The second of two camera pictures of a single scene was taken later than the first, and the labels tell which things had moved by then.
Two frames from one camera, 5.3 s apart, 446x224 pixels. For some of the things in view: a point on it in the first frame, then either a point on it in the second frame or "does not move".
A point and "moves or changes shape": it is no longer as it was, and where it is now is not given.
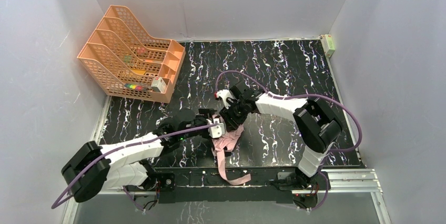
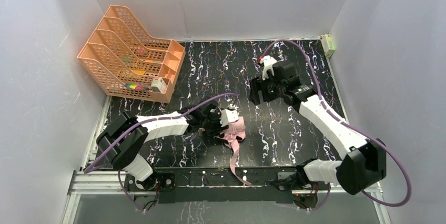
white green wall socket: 328,45 does not move
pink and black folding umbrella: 232,133 moves or changes shape
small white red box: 159,82 does not move
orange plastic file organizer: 125,62 does not move
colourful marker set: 135,87 does not move
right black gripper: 230,115 to 256,91
